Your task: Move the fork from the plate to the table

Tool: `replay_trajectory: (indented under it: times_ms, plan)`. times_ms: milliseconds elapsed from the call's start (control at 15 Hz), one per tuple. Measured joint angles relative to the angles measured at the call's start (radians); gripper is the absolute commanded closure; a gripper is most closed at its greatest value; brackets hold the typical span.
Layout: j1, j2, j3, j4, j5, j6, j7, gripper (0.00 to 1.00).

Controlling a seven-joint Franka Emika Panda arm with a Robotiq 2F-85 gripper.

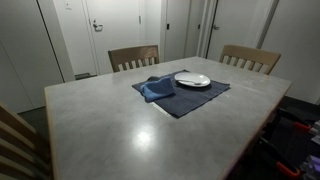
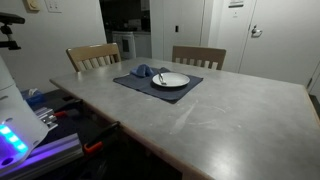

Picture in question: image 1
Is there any silver metal fork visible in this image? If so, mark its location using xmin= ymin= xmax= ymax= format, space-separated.
xmin=178 ymin=79 xmax=203 ymax=86

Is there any white round plate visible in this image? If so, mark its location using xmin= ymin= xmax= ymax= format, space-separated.
xmin=174 ymin=71 xmax=212 ymax=88

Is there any light blue folded cloth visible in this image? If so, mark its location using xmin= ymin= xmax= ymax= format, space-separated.
xmin=139 ymin=75 xmax=177 ymax=104

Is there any dark blue placemat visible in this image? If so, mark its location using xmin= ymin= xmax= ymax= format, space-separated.
xmin=131 ymin=69 xmax=232 ymax=119

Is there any wooden slat-back chair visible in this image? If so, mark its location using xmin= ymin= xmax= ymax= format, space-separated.
xmin=0 ymin=101 xmax=54 ymax=180
xmin=218 ymin=44 xmax=282 ymax=76
xmin=107 ymin=44 xmax=161 ymax=74

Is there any narrow white door panel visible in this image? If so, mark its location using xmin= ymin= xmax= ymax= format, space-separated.
xmin=164 ymin=0 xmax=193 ymax=63

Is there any white door with knob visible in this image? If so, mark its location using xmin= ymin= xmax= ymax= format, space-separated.
xmin=205 ymin=0 xmax=268 ymax=63

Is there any white door with lever handle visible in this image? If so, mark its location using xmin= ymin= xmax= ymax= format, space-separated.
xmin=82 ymin=0 xmax=145 ymax=76

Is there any silver lever door handle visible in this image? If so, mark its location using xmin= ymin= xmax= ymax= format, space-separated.
xmin=92 ymin=19 xmax=104 ymax=33

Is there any orange handled bar clamp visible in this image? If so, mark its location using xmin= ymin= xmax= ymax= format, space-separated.
xmin=293 ymin=121 xmax=313 ymax=134
xmin=275 ymin=161 xmax=302 ymax=178

